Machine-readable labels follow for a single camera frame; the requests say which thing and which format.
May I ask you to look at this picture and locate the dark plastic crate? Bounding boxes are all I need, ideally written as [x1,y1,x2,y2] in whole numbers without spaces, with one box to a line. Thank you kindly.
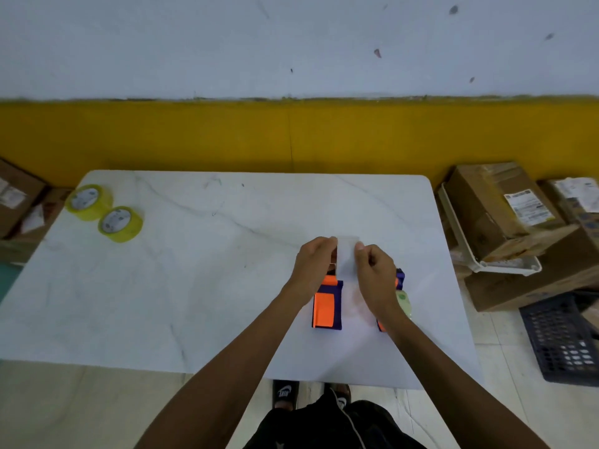
[519,292,599,388]

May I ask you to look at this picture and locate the brown cardboard box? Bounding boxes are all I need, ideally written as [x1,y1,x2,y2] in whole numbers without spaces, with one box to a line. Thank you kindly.
[0,157,48,240]

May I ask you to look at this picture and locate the clear tape strip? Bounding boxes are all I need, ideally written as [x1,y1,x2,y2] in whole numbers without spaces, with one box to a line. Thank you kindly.
[336,235,365,282]

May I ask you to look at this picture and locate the person's left forearm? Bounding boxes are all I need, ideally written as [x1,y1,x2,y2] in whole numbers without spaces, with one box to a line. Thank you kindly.
[133,284,313,449]

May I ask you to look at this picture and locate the pale green tape roll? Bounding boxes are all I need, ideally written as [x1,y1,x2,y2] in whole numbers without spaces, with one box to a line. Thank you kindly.
[395,290,414,320]

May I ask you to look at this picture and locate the black sandal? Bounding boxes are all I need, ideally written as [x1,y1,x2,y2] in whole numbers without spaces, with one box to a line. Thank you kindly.
[272,379,300,410]
[324,382,352,410]

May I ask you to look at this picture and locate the black right sandal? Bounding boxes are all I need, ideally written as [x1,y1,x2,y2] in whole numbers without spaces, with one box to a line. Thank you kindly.
[324,382,352,410]

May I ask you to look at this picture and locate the person's left hand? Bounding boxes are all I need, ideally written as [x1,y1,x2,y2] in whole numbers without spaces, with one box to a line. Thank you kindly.
[283,236,338,304]

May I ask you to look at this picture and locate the person's right forearm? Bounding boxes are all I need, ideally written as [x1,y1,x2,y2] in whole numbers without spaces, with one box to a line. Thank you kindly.
[381,311,550,449]

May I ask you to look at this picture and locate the orange and blue tape dispenser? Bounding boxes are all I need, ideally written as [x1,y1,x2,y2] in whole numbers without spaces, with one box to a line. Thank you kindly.
[312,274,344,331]
[376,268,414,333]

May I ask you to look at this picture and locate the cardboard box with paper sheet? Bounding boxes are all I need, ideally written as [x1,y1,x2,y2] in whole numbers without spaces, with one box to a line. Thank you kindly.
[537,177,599,250]

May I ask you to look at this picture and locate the cardboard box with white label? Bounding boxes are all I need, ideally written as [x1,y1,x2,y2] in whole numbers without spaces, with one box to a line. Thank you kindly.
[444,162,568,263]

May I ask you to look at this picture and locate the white plastic tray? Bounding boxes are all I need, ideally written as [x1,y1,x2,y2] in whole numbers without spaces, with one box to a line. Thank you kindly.
[437,182,543,277]

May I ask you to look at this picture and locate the yellow tape roll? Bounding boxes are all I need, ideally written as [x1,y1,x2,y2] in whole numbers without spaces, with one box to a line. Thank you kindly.
[98,206,144,244]
[65,184,114,222]

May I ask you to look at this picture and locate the black shorts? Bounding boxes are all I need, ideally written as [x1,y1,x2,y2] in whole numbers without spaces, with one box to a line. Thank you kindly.
[243,388,427,449]

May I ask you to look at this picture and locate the black left sandal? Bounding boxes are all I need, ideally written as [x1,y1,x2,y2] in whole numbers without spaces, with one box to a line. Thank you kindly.
[272,379,300,410]

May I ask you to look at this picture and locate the large cardboard box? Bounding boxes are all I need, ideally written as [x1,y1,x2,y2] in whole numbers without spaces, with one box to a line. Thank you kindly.
[461,224,599,313]

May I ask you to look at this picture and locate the flat cardboard box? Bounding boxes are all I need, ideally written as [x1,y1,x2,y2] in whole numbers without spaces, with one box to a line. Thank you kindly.
[12,187,74,244]

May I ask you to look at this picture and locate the person's right hand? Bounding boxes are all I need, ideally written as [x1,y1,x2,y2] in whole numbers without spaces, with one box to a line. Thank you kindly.
[354,242,408,324]

